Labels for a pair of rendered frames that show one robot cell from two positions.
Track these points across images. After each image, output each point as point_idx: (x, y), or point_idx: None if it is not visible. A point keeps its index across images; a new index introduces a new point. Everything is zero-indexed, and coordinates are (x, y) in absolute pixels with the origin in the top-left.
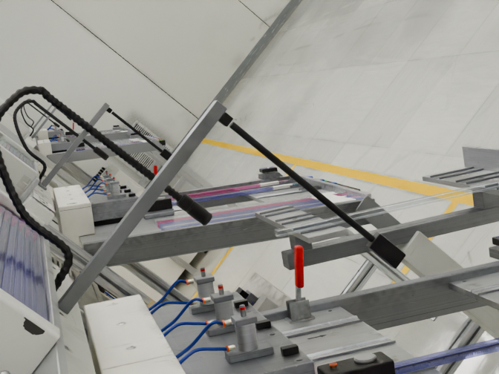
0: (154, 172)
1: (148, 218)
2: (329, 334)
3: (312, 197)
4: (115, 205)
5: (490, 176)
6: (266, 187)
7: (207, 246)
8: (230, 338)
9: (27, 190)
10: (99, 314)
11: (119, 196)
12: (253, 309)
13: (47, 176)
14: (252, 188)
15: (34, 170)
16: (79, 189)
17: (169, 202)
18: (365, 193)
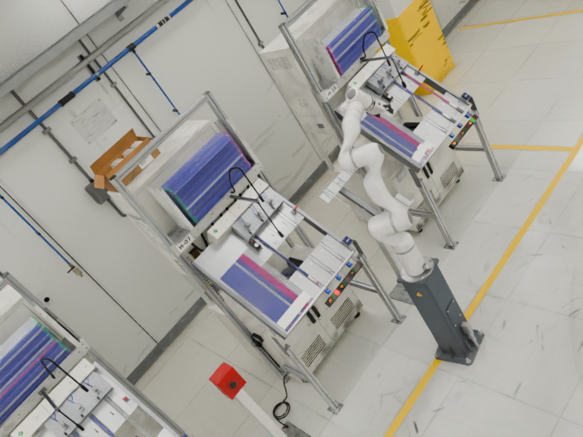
0: (420, 68)
1: (381, 99)
2: (285, 224)
3: (420, 144)
4: (374, 87)
5: None
6: (449, 107)
7: (366, 137)
8: (255, 218)
9: (328, 86)
10: (254, 185)
11: (381, 82)
12: (271, 211)
13: (363, 60)
14: (445, 101)
15: (339, 76)
16: (383, 60)
17: (389, 101)
18: (422, 164)
